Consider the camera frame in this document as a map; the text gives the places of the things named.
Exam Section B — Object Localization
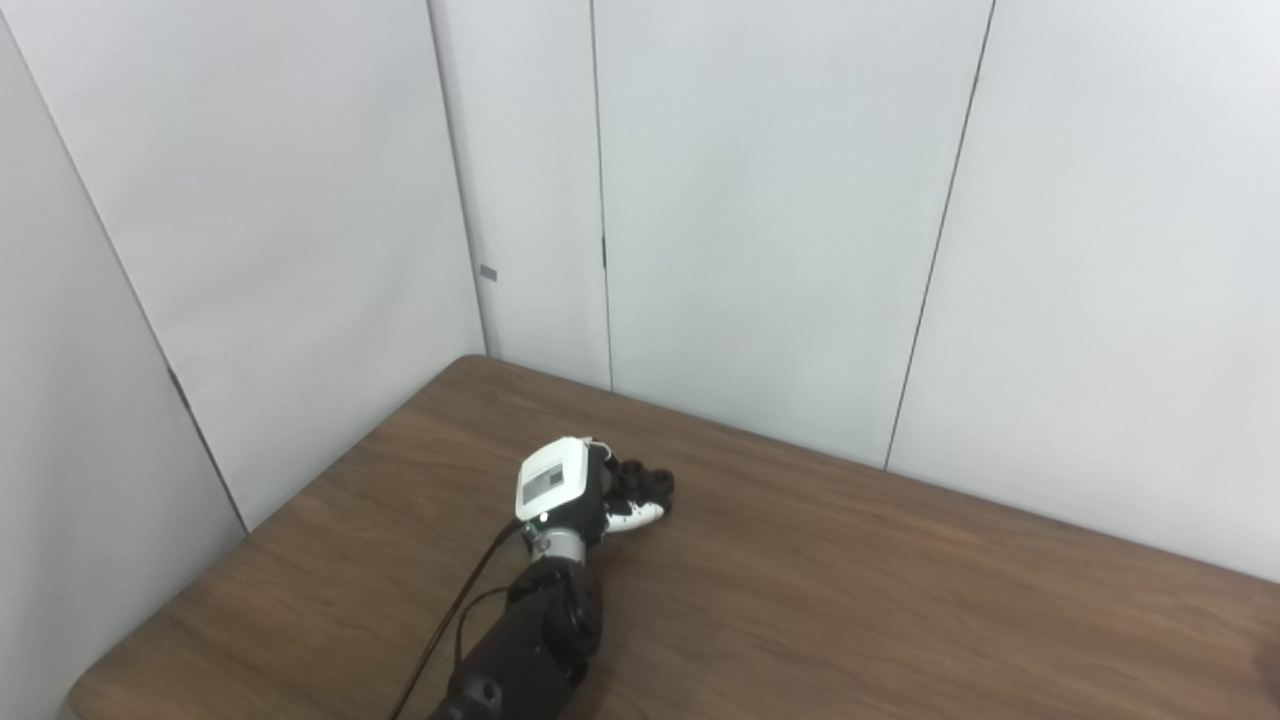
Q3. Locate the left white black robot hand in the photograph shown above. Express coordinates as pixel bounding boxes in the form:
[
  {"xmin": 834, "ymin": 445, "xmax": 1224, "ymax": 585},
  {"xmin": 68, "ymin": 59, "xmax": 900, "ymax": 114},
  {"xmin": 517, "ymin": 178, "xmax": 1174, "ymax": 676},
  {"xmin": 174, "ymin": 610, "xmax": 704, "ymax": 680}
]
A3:
[{"xmin": 514, "ymin": 436, "xmax": 666, "ymax": 548}]

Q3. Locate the black plastic holder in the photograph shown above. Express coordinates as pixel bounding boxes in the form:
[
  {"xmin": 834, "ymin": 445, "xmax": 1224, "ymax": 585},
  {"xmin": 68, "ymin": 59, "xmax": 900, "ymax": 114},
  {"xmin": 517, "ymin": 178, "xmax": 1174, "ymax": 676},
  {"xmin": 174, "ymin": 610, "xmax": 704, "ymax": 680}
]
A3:
[{"xmin": 605, "ymin": 458, "xmax": 676, "ymax": 521}]

